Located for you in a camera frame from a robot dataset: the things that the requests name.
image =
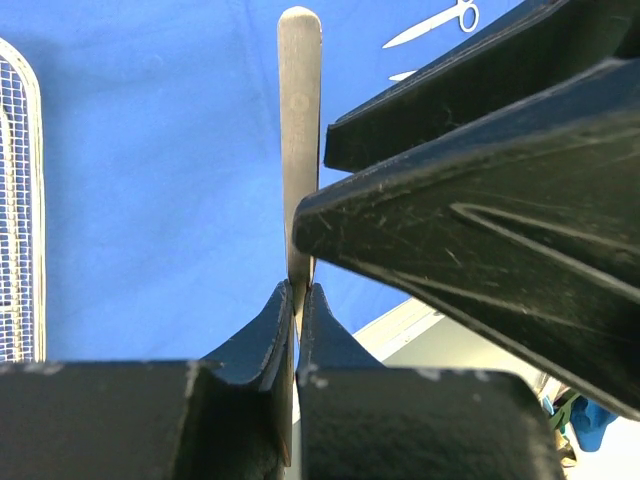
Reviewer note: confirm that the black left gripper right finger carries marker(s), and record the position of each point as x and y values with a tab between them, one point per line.
363	420

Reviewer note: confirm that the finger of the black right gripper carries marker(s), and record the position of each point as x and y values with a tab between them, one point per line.
523	226
533	47

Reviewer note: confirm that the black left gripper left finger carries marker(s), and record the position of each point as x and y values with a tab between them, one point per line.
224	416

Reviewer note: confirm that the steel surgical scissors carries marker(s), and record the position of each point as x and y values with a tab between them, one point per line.
467	14

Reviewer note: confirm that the blue surgical wrap cloth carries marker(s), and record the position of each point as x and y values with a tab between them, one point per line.
162	170

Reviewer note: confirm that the steel wire mesh tray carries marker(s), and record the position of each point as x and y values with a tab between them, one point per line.
23	265

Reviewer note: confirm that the steel forceps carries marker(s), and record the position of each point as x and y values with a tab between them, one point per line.
299	40

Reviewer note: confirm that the aluminium front frame rail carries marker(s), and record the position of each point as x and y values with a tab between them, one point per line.
397	328

